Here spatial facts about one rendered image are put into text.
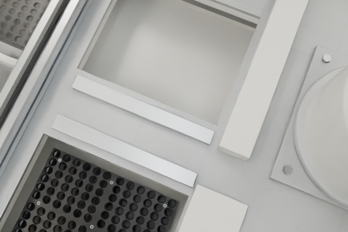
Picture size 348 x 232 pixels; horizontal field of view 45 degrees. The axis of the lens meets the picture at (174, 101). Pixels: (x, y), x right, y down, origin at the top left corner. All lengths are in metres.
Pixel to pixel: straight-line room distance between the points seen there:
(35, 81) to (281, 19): 0.39
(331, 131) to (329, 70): 0.18
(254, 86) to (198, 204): 0.19
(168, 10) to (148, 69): 0.13
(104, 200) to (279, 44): 0.37
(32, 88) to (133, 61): 0.23
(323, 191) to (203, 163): 0.18
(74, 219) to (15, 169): 0.12
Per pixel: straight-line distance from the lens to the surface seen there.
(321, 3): 0.77
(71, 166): 0.71
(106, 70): 0.81
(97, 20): 0.72
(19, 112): 0.65
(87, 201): 0.70
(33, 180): 0.79
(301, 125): 0.65
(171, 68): 0.80
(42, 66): 0.66
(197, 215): 0.63
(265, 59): 0.66
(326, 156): 0.60
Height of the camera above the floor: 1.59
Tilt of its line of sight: 75 degrees down
